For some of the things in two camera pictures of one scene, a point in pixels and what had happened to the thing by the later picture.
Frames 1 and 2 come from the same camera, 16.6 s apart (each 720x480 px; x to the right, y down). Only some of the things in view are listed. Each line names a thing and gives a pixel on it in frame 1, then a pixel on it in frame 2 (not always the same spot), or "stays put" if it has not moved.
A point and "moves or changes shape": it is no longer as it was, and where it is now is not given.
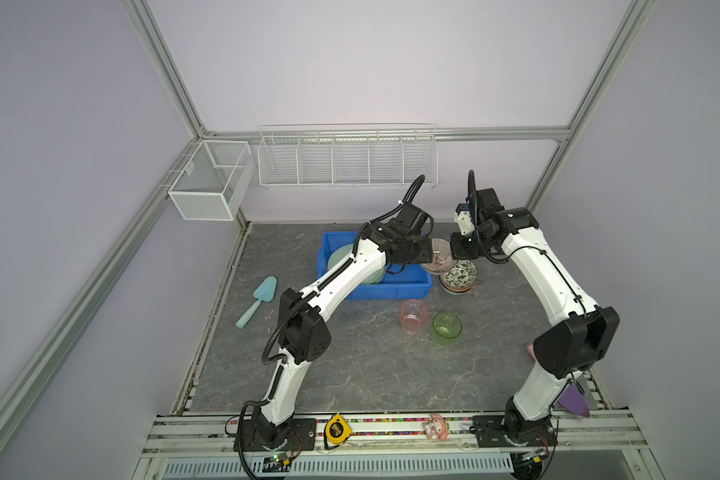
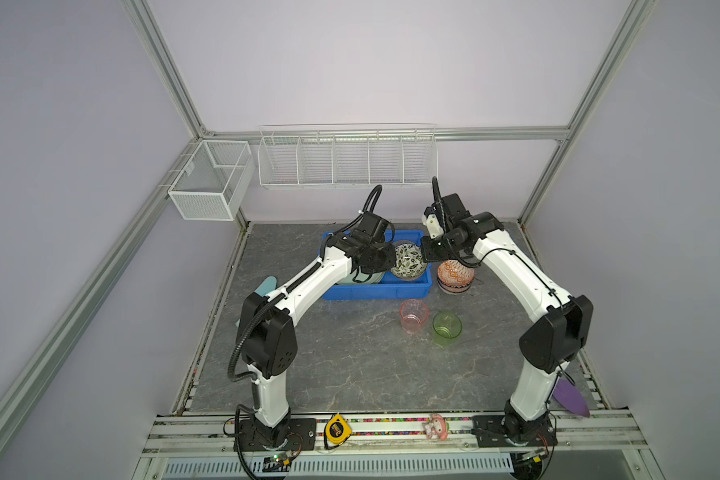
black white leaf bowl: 462,277 moves or changes shape
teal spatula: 265,292 stays put
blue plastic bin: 412,283 stays put
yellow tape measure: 336,431 stays put
